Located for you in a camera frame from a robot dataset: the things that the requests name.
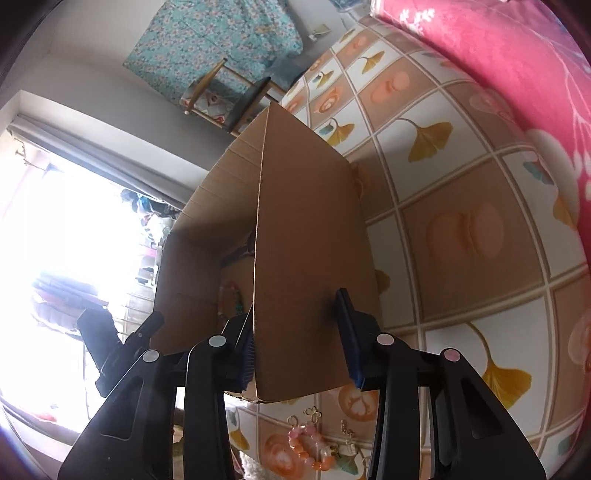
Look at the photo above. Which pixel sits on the grey curtain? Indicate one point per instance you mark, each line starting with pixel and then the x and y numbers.
pixel 111 166

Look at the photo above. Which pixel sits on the gold clover earring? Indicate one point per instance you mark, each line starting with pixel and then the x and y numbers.
pixel 314 414

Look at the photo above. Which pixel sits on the brown cardboard box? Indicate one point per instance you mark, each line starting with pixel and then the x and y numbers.
pixel 282 181

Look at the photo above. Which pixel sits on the black wrist watch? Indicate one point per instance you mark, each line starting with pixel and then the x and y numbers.
pixel 243 251

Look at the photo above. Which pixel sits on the wooden chair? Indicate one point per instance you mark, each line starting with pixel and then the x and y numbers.
pixel 228 100

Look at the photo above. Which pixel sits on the floral teal hanging cloth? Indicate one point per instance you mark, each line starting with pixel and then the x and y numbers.
pixel 186 39

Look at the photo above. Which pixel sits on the pink floral blanket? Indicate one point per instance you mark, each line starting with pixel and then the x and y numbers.
pixel 522 51

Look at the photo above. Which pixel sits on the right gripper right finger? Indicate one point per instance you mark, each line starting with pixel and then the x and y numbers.
pixel 359 331

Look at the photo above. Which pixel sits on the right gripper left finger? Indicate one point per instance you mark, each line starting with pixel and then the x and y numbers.
pixel 238 369

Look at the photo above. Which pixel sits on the gold ring earring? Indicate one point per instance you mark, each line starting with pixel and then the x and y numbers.
pixel 292 421

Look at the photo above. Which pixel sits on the gold rectangular pendant earring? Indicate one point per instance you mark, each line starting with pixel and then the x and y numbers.
pixel 350 435

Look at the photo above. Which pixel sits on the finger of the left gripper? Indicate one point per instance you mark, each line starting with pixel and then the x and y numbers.
pixel 139 340

